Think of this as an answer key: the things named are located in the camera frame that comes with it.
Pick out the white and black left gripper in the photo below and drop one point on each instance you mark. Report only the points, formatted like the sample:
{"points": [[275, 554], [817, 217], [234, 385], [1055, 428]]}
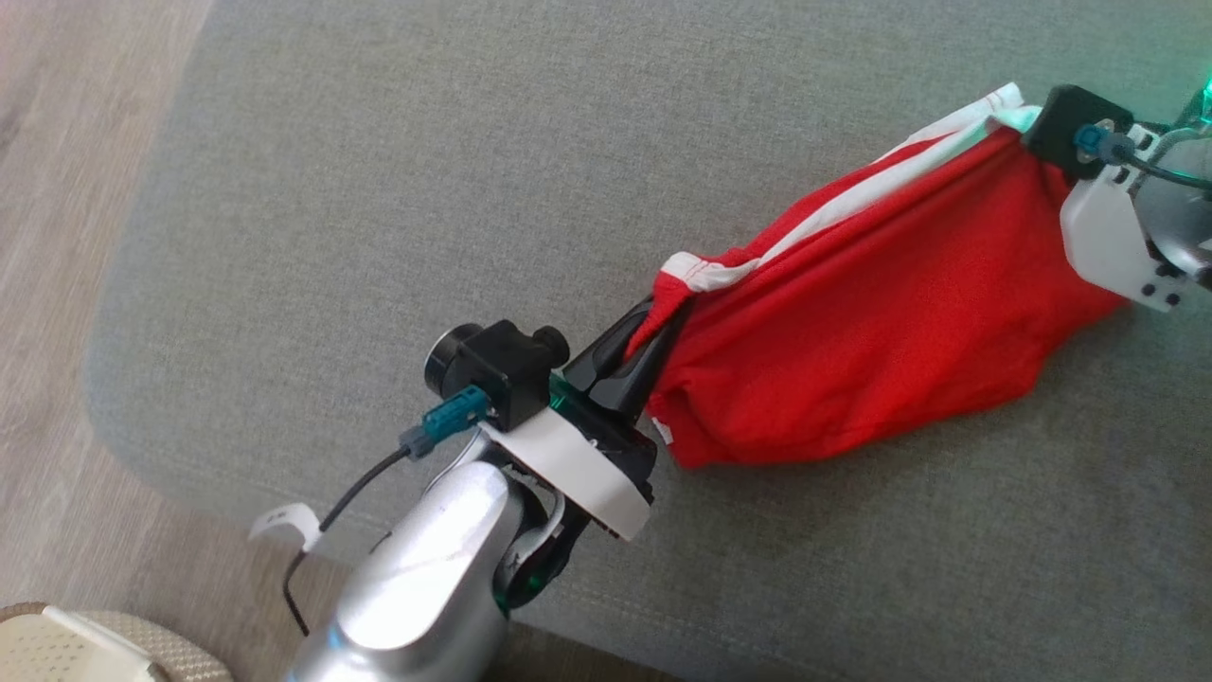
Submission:
{"points": [[587, 464]]}

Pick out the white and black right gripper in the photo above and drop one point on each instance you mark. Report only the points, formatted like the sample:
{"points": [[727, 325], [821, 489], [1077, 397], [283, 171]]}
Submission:
{"points": [[1108, 237]]}

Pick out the red garment with white stripes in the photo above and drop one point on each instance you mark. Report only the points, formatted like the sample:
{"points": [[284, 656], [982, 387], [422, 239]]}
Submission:
{"points": [[871, 322]]}

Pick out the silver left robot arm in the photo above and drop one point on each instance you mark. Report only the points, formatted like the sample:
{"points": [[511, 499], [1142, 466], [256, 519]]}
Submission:
{"points": [[426, 587]]}

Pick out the large grey sofa seat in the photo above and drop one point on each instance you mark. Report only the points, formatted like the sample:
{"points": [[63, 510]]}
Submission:
{"points": [[473, 189]]}

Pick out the beige woven basket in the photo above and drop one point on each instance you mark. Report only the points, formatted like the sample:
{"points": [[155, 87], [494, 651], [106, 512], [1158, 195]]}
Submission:
{"points": [[194, 658]]}

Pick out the white perforated plastic item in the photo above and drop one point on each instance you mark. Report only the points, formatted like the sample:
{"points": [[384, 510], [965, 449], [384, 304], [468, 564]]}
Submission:
{"points": [[57, 654]]}

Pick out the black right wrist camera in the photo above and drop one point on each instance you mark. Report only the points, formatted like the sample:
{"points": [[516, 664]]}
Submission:
{"points": [[1070, 123]]}

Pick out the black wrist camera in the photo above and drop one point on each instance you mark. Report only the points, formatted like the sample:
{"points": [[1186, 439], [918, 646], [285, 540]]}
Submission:
{"points": [[502, 365], [1070, 123]]}

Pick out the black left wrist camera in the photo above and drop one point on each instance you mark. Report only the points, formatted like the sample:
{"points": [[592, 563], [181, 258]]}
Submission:
{"points": [[502, 365]]}

